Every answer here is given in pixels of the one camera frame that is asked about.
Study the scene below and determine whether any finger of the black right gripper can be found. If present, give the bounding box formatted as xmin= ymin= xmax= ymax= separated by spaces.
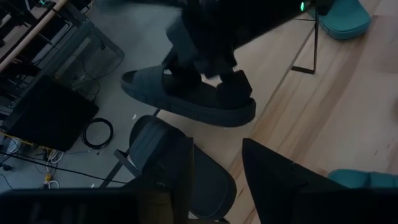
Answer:
xmin=216 ymin=70 xmax=253 ymax=110
xmin=167 ymin=57 xmax=203 ymax=90

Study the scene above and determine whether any black floor box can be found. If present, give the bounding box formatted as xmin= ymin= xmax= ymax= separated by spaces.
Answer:
xmin=2 ymin=75 xmax=100 ymax=152

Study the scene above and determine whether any coiled black cable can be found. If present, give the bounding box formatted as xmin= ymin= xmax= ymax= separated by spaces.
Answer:
xmin=81 ymin=117 xmax=114 ymax=151

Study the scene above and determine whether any wooden shelf with black frame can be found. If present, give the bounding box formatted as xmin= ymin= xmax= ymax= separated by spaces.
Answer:
xmin=155 ymin=6 xmax=320 ymax=184

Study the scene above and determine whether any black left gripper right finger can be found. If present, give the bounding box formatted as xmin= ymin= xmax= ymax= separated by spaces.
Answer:
xmin=243 ymin=138 xmax=346 ymax=224

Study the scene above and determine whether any wooden pole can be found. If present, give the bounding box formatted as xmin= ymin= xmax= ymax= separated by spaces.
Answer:
xmin=0 ymin=0 xmax=68 ymax=73

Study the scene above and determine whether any grey metal rack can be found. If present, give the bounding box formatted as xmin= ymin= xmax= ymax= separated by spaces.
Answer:
xmin=30 ymin=9 xmax=125 ymax=85

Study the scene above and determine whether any long black floor cable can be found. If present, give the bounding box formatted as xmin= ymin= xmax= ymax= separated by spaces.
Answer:
xmin=0 ymin=151 xmax=130 ymax=185

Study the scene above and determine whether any green slide sandal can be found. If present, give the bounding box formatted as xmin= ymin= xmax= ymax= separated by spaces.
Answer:
xmin=317 ymin=0 xmax=373 ymax=40
xmin=328 ymin=169 xmax=398 ymax=190

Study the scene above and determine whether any black slide sandal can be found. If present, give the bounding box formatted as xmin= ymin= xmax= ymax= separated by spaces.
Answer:
xmin=120 ymin=64 xmax=257 ymax=128
xmin=128 ymin=114 xmax=238 ymax=222

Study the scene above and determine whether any white cable with yellow plug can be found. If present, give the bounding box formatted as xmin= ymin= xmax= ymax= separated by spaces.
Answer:
xmin=42 ymin=148 xmax=66 ymax=190

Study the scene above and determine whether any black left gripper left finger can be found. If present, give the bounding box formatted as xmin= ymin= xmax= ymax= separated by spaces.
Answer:
xmin=138 ymin=137 xmax=194 ymax=224

